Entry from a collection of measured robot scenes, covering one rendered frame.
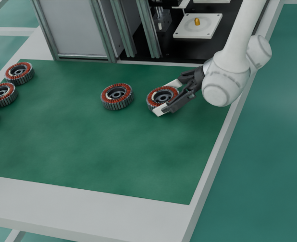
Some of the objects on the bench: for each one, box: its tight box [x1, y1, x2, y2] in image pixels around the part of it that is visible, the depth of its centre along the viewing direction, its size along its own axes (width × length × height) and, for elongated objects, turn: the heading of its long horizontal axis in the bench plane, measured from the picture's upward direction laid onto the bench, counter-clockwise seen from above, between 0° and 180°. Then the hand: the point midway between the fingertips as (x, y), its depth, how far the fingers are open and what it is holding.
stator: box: [146, 86, 179, 114], centre depth 200 cm, size 11×11×4 cm
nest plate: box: [173, 13, 223, 39], centre depth 228 cm, size 15×15×1 cm
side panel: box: [29, 0, 119, 63], centre depth 223 cm, size 28×3×32 cm, turn 83°
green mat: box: [0, 59, 232, 205], centre depth 205 cm, size 94×61×1 cm, turn 83°
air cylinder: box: [152, 9, 172, 32], centre depth 233 cm, size 5×8×6 cm
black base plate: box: [120, 0, 270, 64], centre depth 237 cm, size 47×64×2 cm
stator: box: [100, 83, 134, 110], centre depth 207 cm, size 11×11×4 cm
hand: (164, 99), depth 200 cm, fingers closed on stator, 11 cm apart
